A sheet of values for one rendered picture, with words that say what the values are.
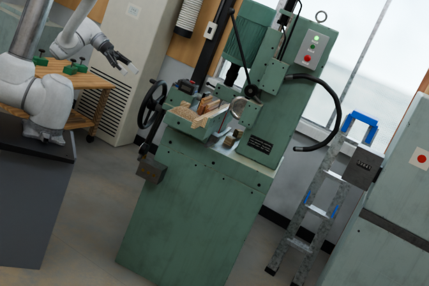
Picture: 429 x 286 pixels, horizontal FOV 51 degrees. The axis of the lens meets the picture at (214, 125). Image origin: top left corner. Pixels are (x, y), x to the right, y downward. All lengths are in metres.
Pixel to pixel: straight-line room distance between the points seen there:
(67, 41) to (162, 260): 1.21
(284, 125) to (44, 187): 1.12
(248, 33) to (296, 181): 1.72
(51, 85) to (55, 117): 0.14
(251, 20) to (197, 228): 1.04
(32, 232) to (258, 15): 1.44
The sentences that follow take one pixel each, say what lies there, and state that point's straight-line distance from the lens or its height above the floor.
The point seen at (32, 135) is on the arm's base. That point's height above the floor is 0.63.
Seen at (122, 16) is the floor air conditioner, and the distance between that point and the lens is 3.84.
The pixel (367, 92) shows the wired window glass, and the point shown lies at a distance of 3.53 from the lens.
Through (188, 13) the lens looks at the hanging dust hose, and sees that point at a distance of 3.67.
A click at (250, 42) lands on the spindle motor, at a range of 2.20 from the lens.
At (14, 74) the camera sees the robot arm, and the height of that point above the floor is 0.85.
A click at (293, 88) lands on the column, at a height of 1.21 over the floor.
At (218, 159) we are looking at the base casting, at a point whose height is 0.76.
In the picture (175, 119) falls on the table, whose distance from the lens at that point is 2.08.
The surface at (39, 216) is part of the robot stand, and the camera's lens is 2.19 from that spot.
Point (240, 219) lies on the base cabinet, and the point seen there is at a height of 0.54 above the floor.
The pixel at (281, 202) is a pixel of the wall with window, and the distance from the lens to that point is 3.69.
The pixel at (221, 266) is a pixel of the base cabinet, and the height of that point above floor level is 0.27.
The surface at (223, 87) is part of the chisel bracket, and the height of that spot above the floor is 1.06.
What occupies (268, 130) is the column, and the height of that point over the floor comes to 0.97.
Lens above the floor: 1.44
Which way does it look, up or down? 15 degrees down
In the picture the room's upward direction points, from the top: 22 degrees clockwise
